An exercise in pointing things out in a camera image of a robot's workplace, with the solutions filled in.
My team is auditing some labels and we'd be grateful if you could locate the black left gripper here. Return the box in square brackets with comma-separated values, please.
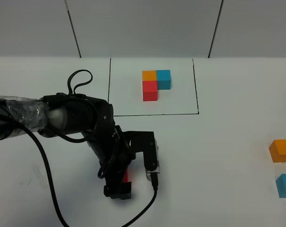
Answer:
[87, 125, 134, 200]

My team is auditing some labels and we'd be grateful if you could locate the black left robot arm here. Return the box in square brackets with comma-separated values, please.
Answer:
[0, 93, 133, 200]

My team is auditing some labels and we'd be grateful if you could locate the red template block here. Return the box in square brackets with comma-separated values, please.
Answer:
[143, 81, 158, 101]

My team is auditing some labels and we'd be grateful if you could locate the orange template block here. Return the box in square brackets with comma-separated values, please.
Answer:
[142, 70, 157, 81]

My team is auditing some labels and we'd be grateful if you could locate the blue template block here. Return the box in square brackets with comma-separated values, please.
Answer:
[156, 70, 171, 90]

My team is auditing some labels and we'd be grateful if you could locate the black camera cable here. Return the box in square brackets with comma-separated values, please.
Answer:
[0, 69, 160, 227]

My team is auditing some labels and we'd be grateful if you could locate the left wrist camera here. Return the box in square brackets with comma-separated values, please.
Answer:
[125, 131, 160, 184]

